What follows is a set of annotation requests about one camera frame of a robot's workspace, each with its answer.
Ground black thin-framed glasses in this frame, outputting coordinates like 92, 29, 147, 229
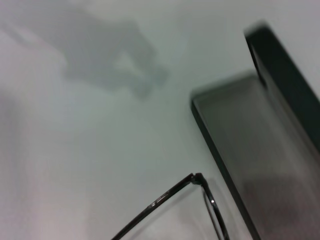
110, 172, 231, 240

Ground black glasses case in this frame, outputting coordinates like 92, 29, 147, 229
190, 21, 320, 240

